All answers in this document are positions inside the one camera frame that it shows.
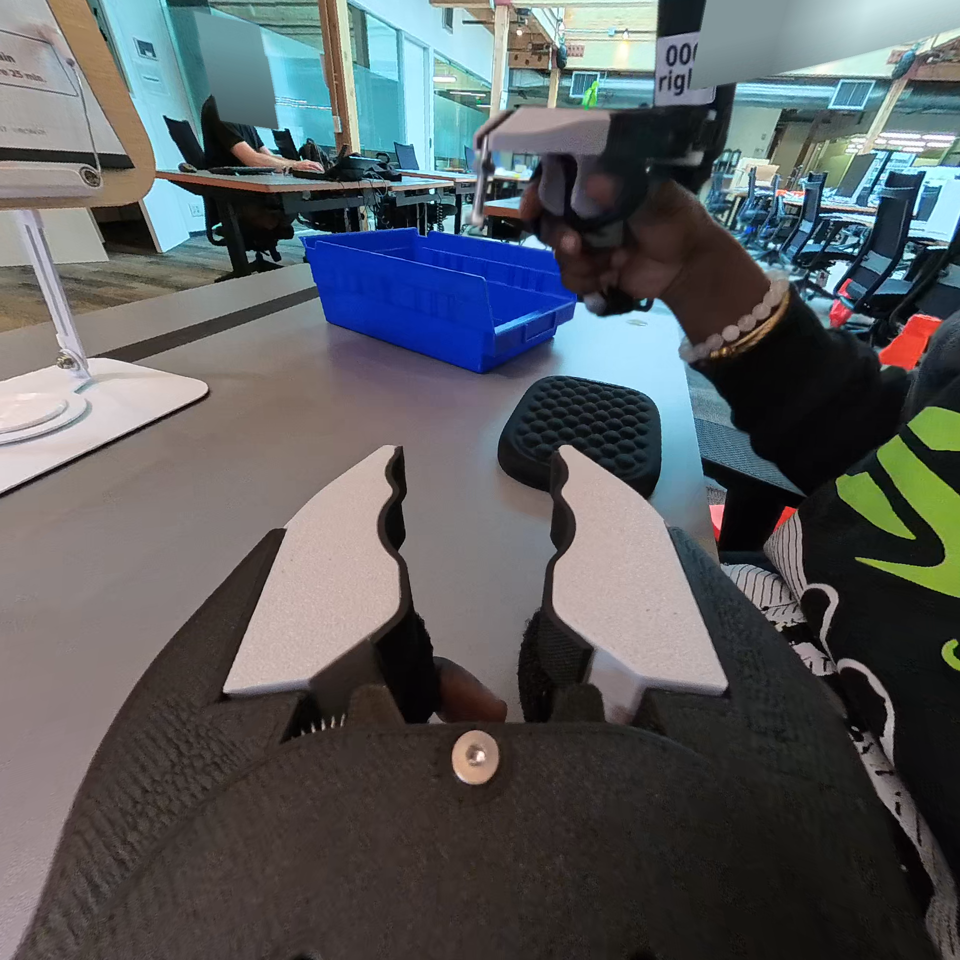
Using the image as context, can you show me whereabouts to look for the beaded bracelets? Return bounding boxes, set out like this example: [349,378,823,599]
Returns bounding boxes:
[678,275,793,366]

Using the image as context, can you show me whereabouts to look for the person's right forearm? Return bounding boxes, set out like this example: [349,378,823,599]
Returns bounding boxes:
[693,293,919,504]

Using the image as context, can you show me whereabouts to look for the person's right hand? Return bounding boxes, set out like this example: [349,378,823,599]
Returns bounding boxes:
[518,177,754,354]

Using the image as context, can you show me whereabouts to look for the black office chair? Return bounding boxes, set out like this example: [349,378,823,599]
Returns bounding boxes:
[863,188,960,324]
[795,173,919,298]

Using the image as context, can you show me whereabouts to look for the black mesh cushion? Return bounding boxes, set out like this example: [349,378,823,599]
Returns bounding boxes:
[498,375,663,499]

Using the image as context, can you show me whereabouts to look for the wooden office desk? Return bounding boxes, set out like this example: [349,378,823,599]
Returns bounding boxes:
[155,165,459,282]
[477,192,538,241]

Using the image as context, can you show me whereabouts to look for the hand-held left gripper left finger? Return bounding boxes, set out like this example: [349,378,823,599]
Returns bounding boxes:
[222,444,439,721]

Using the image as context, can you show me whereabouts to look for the sign on white stand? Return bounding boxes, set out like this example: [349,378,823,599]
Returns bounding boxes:
[0,0,211,496]

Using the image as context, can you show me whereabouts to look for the blue plastic box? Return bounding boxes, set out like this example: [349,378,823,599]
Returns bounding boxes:
[300,228,579,373]

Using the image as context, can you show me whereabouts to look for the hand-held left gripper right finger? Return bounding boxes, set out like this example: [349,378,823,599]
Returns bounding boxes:
[518,444,730,724]

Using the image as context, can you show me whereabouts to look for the person's black printed shirt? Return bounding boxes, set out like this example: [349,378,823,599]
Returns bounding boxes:
[720,315,960,960]

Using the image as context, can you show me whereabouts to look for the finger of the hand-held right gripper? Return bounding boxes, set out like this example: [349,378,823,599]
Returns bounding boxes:
[533,150,589,219]
[477,105,613,160]

